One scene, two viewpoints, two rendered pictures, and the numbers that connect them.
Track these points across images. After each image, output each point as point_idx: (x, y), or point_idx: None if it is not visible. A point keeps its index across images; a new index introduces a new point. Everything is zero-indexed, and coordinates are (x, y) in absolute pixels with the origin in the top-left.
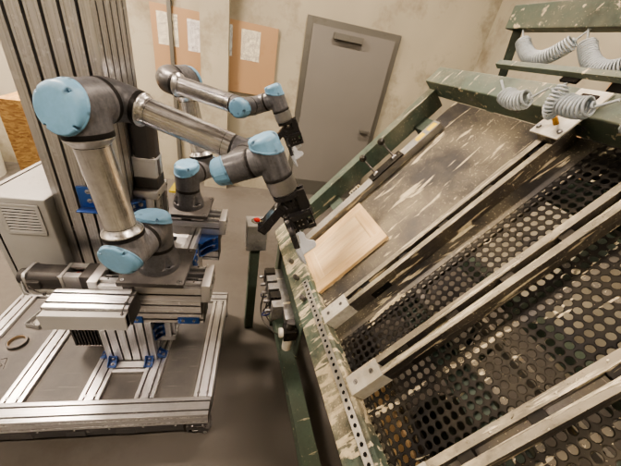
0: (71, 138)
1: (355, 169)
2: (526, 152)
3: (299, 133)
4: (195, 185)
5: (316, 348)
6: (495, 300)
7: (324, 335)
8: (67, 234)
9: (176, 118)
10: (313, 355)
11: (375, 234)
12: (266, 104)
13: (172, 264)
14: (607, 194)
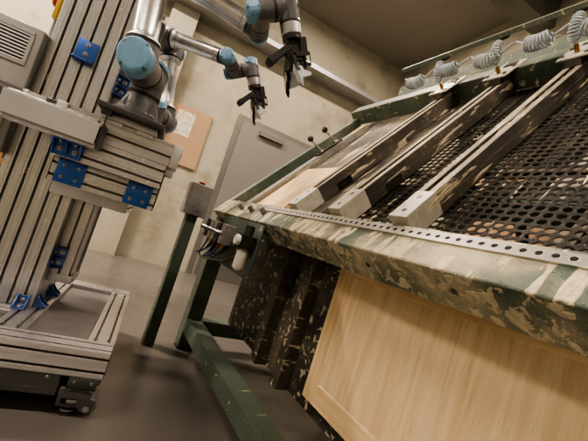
0: None
1: (298, 162)
2: (430, 104)
3: (266, 96)
4: (158, 118)
5: (287, 221)
6: (437, 140)
7: (295, 211)
8: (37, 80)
9: None
10: (284, 225)
11: (329, 171)
12: (244, 67)
13: (153, 116)
14: (479, 94)
